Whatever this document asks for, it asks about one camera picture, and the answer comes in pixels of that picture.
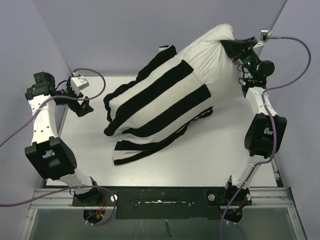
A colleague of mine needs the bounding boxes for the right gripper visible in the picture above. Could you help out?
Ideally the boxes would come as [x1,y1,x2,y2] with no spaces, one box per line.
[221,36,262,78]

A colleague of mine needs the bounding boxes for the aluminium frame rail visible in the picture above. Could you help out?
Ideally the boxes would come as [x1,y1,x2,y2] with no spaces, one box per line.
[29,188,74,210]

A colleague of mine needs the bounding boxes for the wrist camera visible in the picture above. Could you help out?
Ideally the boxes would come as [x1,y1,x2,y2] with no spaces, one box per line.
[254,29,272,48]
[69,71,90,96]

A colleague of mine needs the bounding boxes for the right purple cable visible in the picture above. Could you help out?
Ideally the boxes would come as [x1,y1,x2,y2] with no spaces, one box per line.
[219,36,312,240]

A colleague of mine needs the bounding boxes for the white pillow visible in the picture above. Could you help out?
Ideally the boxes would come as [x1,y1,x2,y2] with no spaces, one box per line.
[172,23,247,106]

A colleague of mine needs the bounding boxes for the black white striped pillowcase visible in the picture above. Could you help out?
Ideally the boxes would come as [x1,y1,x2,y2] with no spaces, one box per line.
[103,45,213,166]

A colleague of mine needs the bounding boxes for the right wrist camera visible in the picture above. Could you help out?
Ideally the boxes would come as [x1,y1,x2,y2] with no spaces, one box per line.
[254,29,272,48]

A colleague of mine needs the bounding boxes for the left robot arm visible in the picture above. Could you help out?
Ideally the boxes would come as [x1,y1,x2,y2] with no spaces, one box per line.
[24,72,103,206]

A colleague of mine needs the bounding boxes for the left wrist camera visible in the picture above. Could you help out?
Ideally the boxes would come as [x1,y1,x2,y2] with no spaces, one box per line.
[69,71,90,96]

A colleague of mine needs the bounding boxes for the purple cable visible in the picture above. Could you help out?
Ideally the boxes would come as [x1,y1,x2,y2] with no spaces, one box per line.
[0,67,118,227]
[219,36,312,240]

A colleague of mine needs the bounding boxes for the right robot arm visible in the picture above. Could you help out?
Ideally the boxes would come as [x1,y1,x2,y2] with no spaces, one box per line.
[221,37,287,205]

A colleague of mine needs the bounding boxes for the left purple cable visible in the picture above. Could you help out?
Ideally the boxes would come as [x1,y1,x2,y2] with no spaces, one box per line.
[0,67,118,227]

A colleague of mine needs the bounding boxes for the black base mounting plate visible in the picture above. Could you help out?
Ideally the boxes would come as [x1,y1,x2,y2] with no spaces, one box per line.
[71,186,252,221]

